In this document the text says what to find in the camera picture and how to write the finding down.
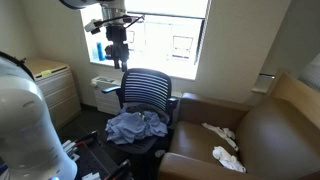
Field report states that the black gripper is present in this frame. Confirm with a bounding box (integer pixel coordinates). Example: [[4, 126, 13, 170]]
[[105, 25, 130, 73]]

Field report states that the black slatted office chair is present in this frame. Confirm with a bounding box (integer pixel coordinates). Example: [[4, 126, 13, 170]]
[[100, 67, 179, 156]]

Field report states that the crumpled light blue shirt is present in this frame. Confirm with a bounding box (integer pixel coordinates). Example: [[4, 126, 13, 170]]
[[105, 107, 169, 145]]

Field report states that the brown leather sofa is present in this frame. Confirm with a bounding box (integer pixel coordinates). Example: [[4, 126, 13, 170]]
[[157, 69, 320, 180]]

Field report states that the red cap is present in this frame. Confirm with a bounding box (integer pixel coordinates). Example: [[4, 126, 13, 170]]
[[104, 44, 114, 58]]

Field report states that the blue water bottle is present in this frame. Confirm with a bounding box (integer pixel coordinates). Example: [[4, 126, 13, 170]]
[[96, 41, 106, 62]]

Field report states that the light wood drawer cabinet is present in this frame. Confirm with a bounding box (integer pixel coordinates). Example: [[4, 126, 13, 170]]
[[23, 57, 82, 130]]

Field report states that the red and black tool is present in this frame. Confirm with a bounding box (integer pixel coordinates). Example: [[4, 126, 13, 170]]
[[74, 130, 100, 148]]

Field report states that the small white floor scrap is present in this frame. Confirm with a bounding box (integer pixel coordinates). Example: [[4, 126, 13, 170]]
[[154, 149, 167, 159]]

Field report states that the black perforated robot table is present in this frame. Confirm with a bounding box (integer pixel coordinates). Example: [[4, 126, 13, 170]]
[[61, 130, 134, 180]]

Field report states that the long white cloth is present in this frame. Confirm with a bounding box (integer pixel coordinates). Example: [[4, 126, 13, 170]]
[[201, 122, 240, 152]]

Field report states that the bunched white cloth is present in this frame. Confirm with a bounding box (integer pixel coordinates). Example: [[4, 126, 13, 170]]
[[212, 145, 247, 174]]

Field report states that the grey striped cushion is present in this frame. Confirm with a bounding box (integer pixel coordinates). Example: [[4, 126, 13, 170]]
[[298, 53, 320, 93]]

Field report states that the white wall radiator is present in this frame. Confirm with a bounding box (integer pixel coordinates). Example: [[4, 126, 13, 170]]
[[90, 75, 123, 116]]

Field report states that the window with dark frame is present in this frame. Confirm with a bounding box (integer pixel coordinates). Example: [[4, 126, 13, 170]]
[[79, 0, 213, 81]]

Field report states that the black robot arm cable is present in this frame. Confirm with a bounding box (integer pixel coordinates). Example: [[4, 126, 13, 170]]
[[0, 50, 36, 82]]

